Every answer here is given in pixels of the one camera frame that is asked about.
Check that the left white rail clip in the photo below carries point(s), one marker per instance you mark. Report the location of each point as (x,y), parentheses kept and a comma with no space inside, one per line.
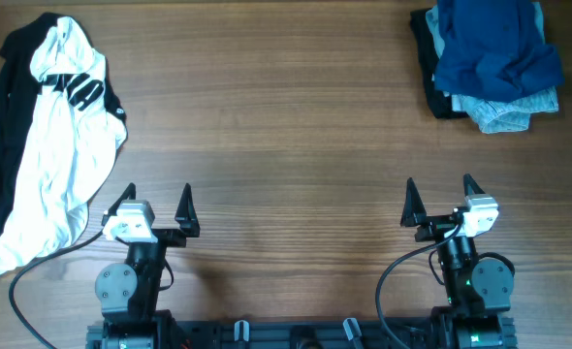
(241,331)

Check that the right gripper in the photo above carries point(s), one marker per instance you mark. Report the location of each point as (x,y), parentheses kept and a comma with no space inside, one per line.
(415,213)

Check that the right white rail clip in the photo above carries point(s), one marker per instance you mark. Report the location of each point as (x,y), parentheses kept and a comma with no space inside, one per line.
(353,332)

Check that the white t-shirt with black print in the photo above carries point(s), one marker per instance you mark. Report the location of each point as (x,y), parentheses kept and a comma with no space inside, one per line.
(78,125)

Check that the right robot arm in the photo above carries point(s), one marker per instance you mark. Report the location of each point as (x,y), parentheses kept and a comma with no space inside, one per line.
(478,285)

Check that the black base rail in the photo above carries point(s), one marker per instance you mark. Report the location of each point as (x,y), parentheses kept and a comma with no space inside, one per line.
(423,333)

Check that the light blue denim garment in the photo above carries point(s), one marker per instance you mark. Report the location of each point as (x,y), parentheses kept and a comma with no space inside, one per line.
(491,116)

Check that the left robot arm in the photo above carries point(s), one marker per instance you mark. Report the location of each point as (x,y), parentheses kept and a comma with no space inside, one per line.
(128,291)

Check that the white rail clip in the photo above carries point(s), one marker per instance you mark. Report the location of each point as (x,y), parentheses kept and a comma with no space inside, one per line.
(241,331)
(353,332)

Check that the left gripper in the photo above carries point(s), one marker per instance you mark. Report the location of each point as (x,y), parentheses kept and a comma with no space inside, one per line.
(175,237)

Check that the black folded garment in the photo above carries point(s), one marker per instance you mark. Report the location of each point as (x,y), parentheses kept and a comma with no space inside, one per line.
(439,105)

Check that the dark blue shirt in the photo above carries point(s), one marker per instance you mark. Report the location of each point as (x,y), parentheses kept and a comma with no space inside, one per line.
(493,50)

